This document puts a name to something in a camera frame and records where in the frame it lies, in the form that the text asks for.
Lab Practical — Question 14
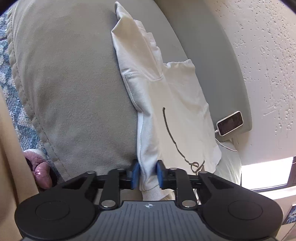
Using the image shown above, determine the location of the grey sofa backrest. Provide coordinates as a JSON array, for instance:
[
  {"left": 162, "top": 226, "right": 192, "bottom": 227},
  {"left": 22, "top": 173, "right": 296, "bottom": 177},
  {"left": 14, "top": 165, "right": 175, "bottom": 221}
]
[{"left": 153, "top": 0, "right": 253, "bottom": 135}]

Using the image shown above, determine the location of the white charging cable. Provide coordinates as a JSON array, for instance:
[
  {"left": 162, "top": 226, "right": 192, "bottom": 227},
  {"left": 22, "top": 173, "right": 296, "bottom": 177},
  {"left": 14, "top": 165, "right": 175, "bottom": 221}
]
[{"left": 214, "top": 129, "right": 239, "bottom": 152}]

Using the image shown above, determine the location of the light grey side cushion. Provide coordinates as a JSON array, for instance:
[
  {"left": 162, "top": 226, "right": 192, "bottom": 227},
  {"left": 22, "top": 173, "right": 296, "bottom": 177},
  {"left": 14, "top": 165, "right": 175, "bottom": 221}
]
[{"left": 214, "top": 141, "right": 242, "bottom": 185}]

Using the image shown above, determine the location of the white smartphone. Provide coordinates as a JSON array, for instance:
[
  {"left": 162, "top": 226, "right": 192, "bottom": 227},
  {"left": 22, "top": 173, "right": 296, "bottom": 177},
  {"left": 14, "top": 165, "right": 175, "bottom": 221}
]
[{"left": 215, "top": 111, "right": 243, "bottom": 137}]

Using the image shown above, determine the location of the grey sofa seat cushion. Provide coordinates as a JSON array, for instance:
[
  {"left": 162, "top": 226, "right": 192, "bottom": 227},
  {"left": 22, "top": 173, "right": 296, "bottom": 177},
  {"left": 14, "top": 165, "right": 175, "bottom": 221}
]
[{"left": 8, "top": 1, "right": 137, "bottom": 180}]

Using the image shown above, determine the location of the blue white patterned rug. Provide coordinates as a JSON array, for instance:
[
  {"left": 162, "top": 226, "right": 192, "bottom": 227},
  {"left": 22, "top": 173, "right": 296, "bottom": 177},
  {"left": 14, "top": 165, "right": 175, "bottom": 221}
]
[{"left": 0, "top": 11, "right": 49, "bottom": 158}]

